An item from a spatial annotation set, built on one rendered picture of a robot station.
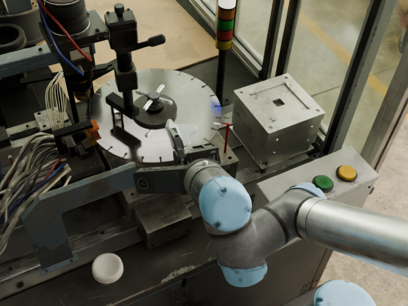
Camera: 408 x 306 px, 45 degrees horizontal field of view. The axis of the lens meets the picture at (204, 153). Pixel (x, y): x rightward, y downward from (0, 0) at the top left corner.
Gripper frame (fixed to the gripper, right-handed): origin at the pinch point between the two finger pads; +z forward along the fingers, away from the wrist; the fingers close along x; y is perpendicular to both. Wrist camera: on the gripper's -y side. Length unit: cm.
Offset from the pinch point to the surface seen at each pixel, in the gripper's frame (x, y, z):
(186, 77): 12.4, 11.4, 26.1
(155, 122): 4.8, -0.3, 12.8
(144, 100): 9.3, -1.4, 19.5
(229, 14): 26.8, 24.2, 24.2
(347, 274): -80, 74, 58
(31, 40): 26, -29, 78
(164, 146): 0.0, 0.2, 7.3
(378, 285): -84, 84, 52
